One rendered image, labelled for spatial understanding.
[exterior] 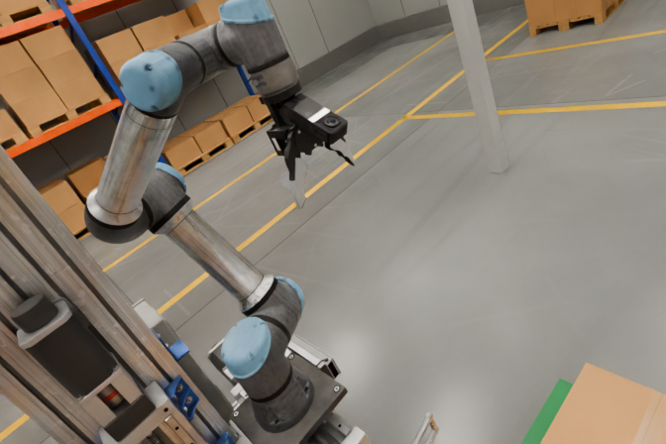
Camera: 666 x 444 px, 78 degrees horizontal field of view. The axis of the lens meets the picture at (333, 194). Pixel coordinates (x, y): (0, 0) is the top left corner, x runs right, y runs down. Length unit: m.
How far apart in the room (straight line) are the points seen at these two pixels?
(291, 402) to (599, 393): 0.93
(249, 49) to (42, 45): 6.91
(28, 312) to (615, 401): 1.47
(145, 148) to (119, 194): 0.12
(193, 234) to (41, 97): 6.54
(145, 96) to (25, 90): 6.81
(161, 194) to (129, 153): 0.25
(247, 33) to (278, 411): 0.79
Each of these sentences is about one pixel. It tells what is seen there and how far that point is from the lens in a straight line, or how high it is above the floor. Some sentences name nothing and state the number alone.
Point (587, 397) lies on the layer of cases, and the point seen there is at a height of 0.54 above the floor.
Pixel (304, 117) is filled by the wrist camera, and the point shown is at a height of 1.67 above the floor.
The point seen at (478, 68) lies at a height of 0.91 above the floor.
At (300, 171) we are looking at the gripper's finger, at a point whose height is 1.58.
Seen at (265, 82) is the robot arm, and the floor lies 1.74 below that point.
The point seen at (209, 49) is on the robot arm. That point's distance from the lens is 0.72.
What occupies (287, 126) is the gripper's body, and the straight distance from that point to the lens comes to 0.74.
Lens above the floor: 1.84
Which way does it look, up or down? 25 degrees down
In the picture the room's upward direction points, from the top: 24 degrees counter-clockwise
